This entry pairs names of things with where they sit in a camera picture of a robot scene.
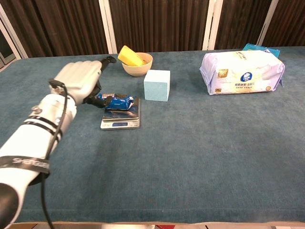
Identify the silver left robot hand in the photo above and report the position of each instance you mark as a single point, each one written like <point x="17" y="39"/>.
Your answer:
<point x="78" y="78"/>

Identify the blue cookie snack packet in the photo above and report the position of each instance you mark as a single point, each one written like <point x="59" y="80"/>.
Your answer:
<point x="120" y="102"/>

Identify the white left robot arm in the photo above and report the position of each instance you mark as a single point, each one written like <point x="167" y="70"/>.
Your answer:
<point x="33" y="136"/>

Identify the silver digital kitchen scale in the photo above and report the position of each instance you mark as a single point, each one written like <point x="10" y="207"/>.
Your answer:
<point x="124" y="118"/>

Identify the yellow sponge block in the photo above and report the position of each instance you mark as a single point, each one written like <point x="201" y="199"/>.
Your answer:
<point x="128" y="58"/>

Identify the beige ribbed bowl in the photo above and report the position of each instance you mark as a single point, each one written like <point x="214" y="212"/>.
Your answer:
<point x="137" y="68"/>

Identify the light blue foam cube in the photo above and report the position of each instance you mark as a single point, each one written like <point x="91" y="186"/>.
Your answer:
<point x="156" y="87"/>

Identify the teal table cloth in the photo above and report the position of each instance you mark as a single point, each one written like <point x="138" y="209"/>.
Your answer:
<point x="190" y="155"/>

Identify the white tissue pack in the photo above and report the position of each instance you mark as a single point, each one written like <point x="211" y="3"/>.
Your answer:
<point x="240" y="74"/>

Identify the teal blue plastic packet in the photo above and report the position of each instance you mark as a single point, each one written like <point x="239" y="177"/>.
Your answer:
<point x="261" y="49"/>

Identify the white partition frame post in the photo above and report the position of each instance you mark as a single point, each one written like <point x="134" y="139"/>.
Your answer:
<point x="267" y="22"/>
<point x="12" y="35"/>
<point x="210" y="23"/>
<point x="108" y="26"/>

